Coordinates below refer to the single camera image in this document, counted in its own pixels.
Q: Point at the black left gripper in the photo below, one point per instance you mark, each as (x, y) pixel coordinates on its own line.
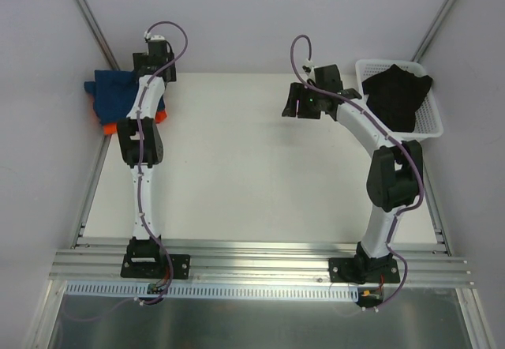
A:
(154, 67)

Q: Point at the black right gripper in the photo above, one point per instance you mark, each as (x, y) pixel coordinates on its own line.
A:
(294, 99)

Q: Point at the blue t shirt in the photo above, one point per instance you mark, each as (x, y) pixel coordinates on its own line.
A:
(113, 96)

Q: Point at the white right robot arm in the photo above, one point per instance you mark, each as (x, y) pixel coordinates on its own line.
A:
(394, 183)

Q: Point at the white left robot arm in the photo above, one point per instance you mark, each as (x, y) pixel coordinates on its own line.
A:
(142, 150)

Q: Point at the black t shirt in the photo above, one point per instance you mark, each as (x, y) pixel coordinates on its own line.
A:
(395, 95)

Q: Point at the white plastic basket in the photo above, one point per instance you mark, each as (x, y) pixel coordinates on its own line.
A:
(428, 120)

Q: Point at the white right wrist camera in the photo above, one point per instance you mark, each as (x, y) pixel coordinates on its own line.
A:
(308, 66)

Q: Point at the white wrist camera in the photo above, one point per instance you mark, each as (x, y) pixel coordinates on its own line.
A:
(150, 37)
(308, 66)

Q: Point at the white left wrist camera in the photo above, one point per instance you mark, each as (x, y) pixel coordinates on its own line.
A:
(150, 37)

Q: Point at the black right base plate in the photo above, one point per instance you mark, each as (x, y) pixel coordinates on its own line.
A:
(348, 270)

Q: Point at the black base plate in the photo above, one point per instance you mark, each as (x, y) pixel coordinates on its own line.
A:
(348, 270)
(179, 266)

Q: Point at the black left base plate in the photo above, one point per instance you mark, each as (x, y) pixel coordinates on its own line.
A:
(179, 266)

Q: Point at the aluminium mounting rail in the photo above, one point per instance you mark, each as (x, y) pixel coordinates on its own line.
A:
(282, 263)

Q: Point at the white slotted cable duct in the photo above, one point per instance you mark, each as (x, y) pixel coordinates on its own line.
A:
(215, 291)

